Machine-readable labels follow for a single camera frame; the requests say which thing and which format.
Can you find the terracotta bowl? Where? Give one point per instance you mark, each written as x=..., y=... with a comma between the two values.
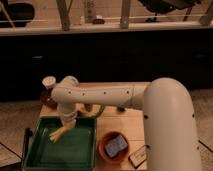
x=119, y=158

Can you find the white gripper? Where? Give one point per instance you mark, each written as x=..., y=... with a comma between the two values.
x=68, y=114

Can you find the green plastic tray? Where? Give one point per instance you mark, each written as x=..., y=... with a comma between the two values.
x=74, y=151

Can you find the small brown box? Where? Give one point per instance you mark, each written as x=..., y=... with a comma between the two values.
x=138, y=157

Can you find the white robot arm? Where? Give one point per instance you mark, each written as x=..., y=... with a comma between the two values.
x=169, y=118

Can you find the blue sponge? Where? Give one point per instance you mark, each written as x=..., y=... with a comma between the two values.
x=116, y=145

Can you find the white cup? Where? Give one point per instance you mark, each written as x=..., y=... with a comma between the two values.
x=49, y=82

